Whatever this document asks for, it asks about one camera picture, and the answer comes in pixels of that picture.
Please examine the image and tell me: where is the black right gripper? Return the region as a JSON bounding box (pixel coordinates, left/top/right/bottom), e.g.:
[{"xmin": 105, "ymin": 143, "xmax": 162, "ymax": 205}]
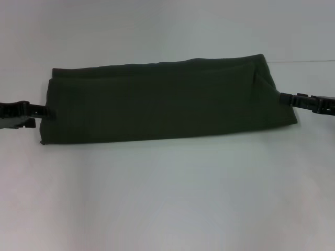
[{"xmin": 278, "ymin": 92, "xmax": 335, "ymax": 117}]

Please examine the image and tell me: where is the dark green shirt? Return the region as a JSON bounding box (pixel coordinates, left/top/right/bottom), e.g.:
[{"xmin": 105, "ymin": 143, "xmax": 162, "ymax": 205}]
[{"xmin": 39, "ymin": 53, "xmax": 299, "ymax": 145}]

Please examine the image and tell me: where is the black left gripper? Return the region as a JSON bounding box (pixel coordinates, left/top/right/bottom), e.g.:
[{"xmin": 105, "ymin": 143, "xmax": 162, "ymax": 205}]
[{"xmin": 0, "ymin": 100, "xmax": 57, "ymax": 130}]

